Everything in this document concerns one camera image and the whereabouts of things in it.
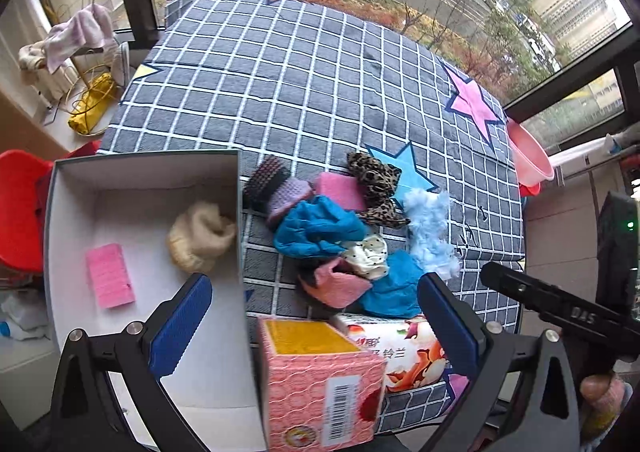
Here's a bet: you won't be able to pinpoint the dark striped knit cloth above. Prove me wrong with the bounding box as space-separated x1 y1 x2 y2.
242 155 291 213

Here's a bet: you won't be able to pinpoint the person's right hand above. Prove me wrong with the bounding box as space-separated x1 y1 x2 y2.
580 374 615 404

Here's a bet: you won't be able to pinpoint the plastic bottle with blue cap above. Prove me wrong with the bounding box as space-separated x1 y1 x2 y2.
0 289 51 340

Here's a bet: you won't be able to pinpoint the cream fluffy scrunchie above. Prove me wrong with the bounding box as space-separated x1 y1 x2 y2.
166 201 238 274

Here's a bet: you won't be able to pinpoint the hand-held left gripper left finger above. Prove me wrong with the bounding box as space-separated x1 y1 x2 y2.
47 273 213 452

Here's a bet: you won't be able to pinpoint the pink plastic basin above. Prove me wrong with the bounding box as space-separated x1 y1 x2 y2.
506 118 556 185

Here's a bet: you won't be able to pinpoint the leopard print scrunchie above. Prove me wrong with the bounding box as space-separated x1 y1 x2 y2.
346 152 411 229

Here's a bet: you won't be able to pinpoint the floral tissue pack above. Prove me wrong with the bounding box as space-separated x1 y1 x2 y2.
332 313 446 393

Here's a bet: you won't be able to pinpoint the pink patterned carton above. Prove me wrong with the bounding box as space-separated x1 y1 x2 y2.
257 317 386 450

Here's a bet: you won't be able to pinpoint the gold wire rack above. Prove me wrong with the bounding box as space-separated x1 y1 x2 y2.
42 0 121 133

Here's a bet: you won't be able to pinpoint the grey slippers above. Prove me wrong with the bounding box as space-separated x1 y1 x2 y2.
111 41 135 83

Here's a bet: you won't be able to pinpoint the cream cloth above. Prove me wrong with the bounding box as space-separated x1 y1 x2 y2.
19 43 51 73

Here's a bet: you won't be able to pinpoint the white polka dot scrunchie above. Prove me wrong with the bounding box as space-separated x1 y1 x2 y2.
341 235 390 280

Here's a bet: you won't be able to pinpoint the blue mesh cloth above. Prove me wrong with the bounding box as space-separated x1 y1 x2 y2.
360 251 426 318
272 195 368 260

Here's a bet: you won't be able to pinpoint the lavender towel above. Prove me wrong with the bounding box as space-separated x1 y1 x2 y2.
42 4 116 73

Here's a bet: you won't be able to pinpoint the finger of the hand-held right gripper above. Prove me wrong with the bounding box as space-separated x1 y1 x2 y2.
480 261 561 320

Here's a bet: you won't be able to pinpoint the red plastic chair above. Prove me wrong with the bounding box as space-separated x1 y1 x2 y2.
0 141 101 273

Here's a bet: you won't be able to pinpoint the lavender knit cloth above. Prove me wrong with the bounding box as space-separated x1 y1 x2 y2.
266 176 315 228

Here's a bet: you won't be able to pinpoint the grey plaid bed sheet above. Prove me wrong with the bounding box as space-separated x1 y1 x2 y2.
97 0 526 433

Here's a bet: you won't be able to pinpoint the person's right forearm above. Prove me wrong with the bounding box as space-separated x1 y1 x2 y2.
582 378 635 444

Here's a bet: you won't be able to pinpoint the yellow folded umbrella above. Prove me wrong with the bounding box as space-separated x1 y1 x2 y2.
68 72 118 137

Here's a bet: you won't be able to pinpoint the light blue fluffy scrunchie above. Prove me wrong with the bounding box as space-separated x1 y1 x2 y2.
402 187 463 279

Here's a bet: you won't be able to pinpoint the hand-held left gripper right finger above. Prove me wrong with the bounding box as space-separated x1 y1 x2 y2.
417 273 581 452

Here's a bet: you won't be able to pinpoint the white storage box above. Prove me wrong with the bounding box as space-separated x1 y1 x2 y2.
44 148 271 450

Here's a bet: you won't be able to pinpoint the pink knit cloth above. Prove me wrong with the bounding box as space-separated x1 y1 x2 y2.
298 257 373 309

